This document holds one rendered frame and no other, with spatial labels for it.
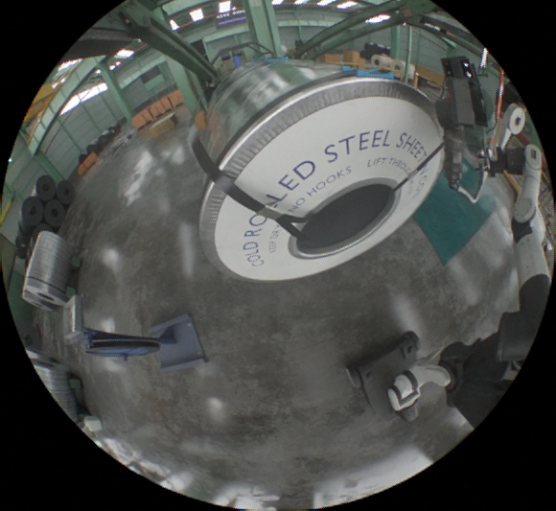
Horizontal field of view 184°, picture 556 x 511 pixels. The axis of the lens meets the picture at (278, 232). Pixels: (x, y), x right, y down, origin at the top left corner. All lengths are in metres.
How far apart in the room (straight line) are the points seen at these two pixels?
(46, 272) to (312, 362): 4.67
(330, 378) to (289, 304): 0.72
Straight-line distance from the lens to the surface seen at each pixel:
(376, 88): 0.42
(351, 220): 1.06
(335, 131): 0.40
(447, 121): 0.48
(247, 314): 1.50
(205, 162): 0.39
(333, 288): 1.46
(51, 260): 4.65
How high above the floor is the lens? 1.42
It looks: 59 degrees down
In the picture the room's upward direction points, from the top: 18 degrees counter-clockwise
